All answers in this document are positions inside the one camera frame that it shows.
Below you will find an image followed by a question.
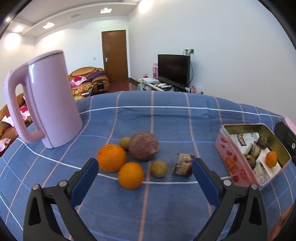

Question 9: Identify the purple passion fruit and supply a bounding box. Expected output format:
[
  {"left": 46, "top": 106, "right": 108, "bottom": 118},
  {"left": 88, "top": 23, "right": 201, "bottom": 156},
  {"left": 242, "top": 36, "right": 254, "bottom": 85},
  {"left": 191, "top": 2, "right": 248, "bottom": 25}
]
[{"left": 128, "top": 132, "right": 159, "bottom": 161}]

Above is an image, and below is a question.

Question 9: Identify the coffee table with fruit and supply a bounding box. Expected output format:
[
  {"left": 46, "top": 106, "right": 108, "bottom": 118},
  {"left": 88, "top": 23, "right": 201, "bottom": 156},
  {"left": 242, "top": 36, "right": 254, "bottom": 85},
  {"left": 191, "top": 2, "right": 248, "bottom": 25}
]
[{"left": 72, "top": 85, "right": 93, "bottom": 100}]

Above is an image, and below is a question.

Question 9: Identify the pink electric kettle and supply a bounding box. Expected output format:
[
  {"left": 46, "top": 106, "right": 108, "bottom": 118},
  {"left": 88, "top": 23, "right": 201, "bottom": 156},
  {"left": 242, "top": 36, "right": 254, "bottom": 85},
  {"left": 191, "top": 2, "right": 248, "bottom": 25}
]
[{"left": 4, "top": 50, "right": 83, "bottom": 149}]

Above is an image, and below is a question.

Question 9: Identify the pink metal tin box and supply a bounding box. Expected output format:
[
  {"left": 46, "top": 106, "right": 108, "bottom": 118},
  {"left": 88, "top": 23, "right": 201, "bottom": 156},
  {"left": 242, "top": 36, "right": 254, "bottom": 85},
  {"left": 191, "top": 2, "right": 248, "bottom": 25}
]
[{"left": 215, "top": 124, "right": 291, "bottom": 190}]

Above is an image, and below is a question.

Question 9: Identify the person hand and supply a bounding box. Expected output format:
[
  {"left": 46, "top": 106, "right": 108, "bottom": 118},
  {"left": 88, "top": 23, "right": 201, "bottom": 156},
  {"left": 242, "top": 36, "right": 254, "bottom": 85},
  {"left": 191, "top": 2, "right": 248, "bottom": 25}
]
[{"left": 267, "top": 206, "right": 292, "bottom": 241}]

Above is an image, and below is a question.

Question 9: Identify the wall power socket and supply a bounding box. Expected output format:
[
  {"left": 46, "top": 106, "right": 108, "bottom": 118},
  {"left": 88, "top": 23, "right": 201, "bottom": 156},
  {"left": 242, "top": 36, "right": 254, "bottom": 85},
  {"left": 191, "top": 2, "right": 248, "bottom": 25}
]
[{"left": 184, "top": 49, "right": 194, "bottom": 55}]

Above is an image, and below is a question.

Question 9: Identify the pink cartoon cup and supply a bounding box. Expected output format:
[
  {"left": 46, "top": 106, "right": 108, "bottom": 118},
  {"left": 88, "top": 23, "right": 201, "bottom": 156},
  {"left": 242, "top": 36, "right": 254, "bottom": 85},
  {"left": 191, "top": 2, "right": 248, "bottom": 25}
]
[{"left": 285, "top": 117, "right": 296, "bottom": 135}]

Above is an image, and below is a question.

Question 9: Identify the white tv stand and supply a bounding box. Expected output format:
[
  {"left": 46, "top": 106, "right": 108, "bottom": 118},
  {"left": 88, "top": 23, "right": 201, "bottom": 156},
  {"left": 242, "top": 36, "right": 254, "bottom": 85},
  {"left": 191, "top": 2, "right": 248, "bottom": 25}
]
[{"left": 136, "top": 78, "right": 191, "bottom": 93}]

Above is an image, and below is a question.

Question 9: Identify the medium orange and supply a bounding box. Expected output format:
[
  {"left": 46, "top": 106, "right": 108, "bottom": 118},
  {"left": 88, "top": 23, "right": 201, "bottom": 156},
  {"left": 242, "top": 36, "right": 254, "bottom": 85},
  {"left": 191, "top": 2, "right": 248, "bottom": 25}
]
[{"left": 118, "top": 162, "right": 144, "bottom": 189}]

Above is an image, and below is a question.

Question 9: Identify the large orange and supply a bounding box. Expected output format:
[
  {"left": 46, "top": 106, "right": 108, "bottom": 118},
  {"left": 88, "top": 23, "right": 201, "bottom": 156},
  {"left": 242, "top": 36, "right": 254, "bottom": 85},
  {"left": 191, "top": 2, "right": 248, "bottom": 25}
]
[{"left": 97, "top": 144, "right": 127, "bottom": 173}]

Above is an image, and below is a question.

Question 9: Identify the black television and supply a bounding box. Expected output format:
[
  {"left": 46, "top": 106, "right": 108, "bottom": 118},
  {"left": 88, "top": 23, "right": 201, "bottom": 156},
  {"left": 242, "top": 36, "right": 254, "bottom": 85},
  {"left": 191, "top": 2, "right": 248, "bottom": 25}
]
[{"left": 158, "top": 54, "right": 191, "bottom": 87}]

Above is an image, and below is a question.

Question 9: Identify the dark brown water chestnut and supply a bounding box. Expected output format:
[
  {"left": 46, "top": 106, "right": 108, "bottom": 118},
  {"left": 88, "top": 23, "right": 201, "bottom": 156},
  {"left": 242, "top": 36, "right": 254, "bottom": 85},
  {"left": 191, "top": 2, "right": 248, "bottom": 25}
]
[{"left": 244, "top": 155, "right": 256, "bottom": 170}]

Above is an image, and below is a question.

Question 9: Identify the small brown longan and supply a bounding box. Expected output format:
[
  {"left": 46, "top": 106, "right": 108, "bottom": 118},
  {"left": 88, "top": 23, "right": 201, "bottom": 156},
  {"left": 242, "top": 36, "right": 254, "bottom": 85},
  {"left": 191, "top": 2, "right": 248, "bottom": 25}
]
[{"left": 119, "top": 137, "right": 131, "bottom": 151}]

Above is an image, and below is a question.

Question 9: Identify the brown leather sofa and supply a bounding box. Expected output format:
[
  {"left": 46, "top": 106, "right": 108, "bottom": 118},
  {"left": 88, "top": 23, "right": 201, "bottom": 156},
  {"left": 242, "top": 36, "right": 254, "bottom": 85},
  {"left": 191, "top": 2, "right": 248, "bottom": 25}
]
[{"left": 1, "top": 93, "right": 33, "bottom": 156}]

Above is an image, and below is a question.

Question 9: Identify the pink floral cushion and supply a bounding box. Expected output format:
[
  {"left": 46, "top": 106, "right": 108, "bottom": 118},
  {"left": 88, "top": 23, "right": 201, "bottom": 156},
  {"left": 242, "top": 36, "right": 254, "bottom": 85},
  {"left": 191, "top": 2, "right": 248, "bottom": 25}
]
[{"left": 70, "top": 76, "right": 87, "bottom": 87}]

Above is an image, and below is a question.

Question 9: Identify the brown wooden door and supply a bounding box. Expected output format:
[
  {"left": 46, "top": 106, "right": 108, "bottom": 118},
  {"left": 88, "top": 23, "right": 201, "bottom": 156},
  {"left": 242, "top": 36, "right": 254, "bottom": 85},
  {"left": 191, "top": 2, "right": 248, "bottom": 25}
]
[{"left": 101, "top": 30, "right": 128, "bottom": 83}]

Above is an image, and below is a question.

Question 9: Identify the newspaper lining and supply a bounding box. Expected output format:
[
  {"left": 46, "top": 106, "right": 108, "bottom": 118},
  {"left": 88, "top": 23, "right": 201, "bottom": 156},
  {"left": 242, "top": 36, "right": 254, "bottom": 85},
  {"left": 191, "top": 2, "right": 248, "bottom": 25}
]
[{"left": 230, "top": 132, "right": 281, "bottom": 185}]

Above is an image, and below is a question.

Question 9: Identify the small front orange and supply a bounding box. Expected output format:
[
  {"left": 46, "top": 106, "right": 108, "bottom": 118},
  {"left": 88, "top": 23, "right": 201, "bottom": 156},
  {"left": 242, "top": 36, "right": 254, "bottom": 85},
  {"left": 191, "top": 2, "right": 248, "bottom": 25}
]
[{"left": 265, "top": 151, "right": 278, "bottom": 168}]

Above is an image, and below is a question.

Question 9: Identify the brown leather armchair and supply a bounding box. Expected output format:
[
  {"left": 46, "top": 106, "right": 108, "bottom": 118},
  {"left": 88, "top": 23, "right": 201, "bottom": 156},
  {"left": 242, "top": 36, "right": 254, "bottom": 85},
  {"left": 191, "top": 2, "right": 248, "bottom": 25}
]
[{"left": 68, "top": 67, "right": 110, "bottom": 95}]

